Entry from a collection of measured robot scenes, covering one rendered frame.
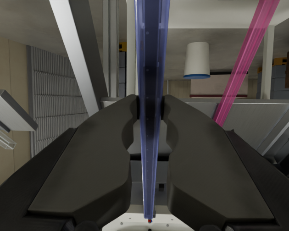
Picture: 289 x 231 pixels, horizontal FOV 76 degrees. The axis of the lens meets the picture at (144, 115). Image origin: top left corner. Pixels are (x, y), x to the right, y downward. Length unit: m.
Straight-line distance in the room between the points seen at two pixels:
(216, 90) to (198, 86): 0.61
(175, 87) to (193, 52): 6.02
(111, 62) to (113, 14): 0.13
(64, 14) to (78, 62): 0.05
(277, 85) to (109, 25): 4.76
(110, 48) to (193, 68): 2.80
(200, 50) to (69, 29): 3.21
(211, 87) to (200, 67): 3.41
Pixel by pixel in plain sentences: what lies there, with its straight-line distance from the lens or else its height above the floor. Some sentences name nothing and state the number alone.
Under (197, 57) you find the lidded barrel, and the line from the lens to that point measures 3.35.
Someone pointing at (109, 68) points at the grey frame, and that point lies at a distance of 0.57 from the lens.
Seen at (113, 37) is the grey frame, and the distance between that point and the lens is 0.57.
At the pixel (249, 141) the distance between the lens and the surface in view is 0.41.
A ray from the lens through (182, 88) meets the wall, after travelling 9.28.
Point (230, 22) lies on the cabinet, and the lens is 1.05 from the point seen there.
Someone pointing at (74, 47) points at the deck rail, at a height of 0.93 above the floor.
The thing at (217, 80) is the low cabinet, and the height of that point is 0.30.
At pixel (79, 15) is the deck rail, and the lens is 0.24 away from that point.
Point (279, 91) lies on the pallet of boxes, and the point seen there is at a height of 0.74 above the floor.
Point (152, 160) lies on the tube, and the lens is 0.16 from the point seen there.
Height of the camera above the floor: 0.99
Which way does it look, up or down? 5 degrees up
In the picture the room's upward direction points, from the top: 179 degrees counter-clockwise
